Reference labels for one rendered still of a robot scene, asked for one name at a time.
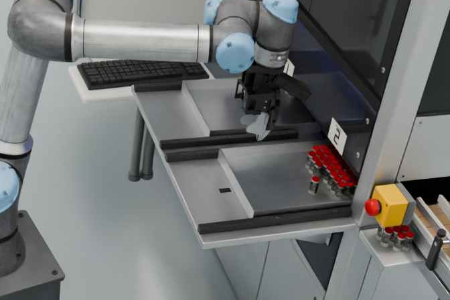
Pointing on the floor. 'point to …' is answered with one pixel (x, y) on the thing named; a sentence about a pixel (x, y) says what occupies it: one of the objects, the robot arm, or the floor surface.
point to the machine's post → (394, 119)
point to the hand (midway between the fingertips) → (262, 134)
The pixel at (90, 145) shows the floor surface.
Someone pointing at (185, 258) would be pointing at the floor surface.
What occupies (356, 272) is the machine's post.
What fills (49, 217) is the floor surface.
